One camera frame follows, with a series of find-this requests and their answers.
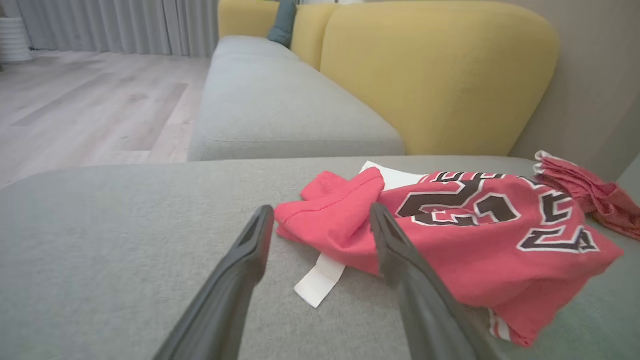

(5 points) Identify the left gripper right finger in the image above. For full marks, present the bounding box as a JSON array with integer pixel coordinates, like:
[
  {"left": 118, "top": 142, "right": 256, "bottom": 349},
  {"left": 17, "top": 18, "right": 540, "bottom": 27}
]
[{"left": 369, "top": 202, "right": 501, "bottom": 360}]

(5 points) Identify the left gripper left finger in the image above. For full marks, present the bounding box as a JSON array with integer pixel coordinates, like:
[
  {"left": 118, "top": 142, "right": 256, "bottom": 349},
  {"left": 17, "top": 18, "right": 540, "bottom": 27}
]
[{"left": 152, "top": 205, "right": 275, "bottom": 360}]

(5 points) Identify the red jersey with black lettering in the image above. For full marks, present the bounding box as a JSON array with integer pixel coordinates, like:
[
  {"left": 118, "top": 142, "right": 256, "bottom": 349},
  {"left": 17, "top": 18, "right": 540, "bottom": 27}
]
[{"left": 274, "top": 161, "right": 625, "bottom": 348}]

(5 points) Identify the red mesh shorts white trim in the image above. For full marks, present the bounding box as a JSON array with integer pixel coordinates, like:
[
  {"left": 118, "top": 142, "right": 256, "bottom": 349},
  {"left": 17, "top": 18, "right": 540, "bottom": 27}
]
[{"left": 532, "top": 151, "right": 640, "bottom": 241}]

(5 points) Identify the large grey sofa chaise cushion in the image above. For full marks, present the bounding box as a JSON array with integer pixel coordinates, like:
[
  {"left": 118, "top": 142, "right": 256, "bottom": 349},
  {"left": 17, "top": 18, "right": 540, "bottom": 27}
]
[{"left": 0, "top": 155, "right": 640, "bottom": 360}]

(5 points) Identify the long grey sofa seat cushion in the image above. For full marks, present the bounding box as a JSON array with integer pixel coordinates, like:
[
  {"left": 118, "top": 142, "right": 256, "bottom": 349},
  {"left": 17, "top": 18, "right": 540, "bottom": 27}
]
[{"left": 187, "top": 35, "right": 407, "bottom": 162}]

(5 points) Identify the wide yellow sofa back cushion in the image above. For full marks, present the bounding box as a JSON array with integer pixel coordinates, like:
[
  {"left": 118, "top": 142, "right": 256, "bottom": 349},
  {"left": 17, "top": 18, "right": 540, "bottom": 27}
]
[{"left": 320, "top": 0, "right": 560, "bottom": 157}]

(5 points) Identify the narrow yellow sofa back cushion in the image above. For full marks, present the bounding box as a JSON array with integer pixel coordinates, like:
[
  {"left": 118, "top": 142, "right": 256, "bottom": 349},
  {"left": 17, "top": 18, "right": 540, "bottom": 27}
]
[{"left": 290, "top": 2, "right": 341, "bottom": 72}]

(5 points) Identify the teal throw pillow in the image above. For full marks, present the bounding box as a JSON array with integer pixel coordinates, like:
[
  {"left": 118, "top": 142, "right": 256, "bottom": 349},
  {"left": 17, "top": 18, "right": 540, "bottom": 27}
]
[{"left": 266, "top": 0, "right": 298, "bottom": 49}]

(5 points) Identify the yellow sofa armrest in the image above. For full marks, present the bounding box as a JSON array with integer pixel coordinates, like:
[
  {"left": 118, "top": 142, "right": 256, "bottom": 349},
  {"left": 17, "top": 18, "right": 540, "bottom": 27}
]
[{"left": 217, "top": 0, "right": 281, "bottom": 39}]

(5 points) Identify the grey pleated curtain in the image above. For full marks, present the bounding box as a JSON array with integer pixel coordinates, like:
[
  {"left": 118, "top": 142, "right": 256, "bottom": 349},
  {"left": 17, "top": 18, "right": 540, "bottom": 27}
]
[{"left": 15, "top": 0, "right": 221, "bottom": 57}]

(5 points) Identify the white ribbed planter pot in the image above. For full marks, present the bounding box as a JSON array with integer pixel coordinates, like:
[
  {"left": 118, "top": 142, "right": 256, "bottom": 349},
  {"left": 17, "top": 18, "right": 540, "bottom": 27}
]
[{"left": 0, "top": 17, "right": 34, "bottom": 64}]

